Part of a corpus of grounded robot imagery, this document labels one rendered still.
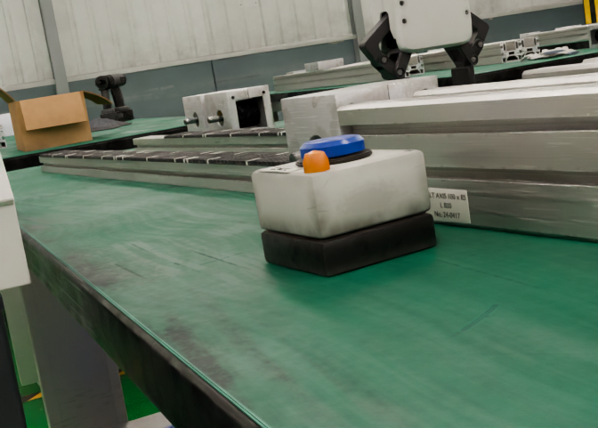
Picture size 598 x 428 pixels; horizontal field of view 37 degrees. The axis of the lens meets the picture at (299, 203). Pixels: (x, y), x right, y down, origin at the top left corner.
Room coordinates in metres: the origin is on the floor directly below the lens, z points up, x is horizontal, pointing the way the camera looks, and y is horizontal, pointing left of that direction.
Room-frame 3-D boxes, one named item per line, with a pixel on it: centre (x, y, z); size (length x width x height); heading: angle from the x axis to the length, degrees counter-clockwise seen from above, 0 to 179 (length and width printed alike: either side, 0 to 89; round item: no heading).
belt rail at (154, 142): (1.41, 0.07, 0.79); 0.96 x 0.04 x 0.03; 28
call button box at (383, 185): (0.56, -0.03, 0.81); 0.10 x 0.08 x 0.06; 118
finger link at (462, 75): (1.00, -0.21, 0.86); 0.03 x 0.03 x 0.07; 28
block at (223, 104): (1.73, 0.10, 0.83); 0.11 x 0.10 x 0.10; 119
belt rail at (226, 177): (1.32, 0.23, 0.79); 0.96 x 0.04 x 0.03; 28
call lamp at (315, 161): (0.51, -0.01, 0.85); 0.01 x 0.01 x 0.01
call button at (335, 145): (0.55, -0.03, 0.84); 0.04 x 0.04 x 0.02
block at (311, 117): (0.75, -0.05, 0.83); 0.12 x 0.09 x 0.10; 118
